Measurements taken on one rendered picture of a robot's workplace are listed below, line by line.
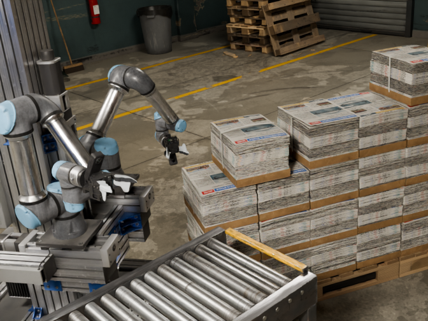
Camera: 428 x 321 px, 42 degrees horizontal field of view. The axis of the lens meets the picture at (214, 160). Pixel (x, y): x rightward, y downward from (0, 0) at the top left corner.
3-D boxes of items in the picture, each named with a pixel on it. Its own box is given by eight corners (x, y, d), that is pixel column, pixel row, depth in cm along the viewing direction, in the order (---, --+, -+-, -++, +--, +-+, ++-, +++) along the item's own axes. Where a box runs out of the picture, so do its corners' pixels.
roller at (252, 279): (202, 251, 236) (201, 241, 234) (286, 298, 203) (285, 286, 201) (193, 256, 233) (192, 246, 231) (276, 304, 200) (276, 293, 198)
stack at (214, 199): (193, 293, 333) (179, 166, 300) (363, 246, 364) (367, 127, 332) (214, 333, 299) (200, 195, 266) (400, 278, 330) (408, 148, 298)
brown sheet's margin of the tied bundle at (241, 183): (225, 176, 283) (225, 168, 281) (277, 164, 290) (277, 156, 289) (236, 188, 269) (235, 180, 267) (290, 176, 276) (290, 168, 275)
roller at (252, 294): (192, 255, 232) (187, 246, 229) (274, 303, 199) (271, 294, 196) (183, 263, 230) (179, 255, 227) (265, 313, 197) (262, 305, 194)
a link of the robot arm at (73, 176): (85, 162, 205) (67, 168, 199) (93, 165, 202) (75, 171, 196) (86, 181, 207) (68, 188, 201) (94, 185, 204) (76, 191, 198)
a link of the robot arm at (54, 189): (85, 208, 244) (80, 181, 239) (60, 221, 234) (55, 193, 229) (68, 202, 251) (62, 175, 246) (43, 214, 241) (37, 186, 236)
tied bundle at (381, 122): (322, 136, 323) (322, 98, 314) (366, 127, 331) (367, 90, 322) (358, 159, 290) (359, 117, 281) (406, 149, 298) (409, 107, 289)
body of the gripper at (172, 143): (166, 141, 309) (160, 135, 319) (168, 156, 312) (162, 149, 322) (179, 139, 311) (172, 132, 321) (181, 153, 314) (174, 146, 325)
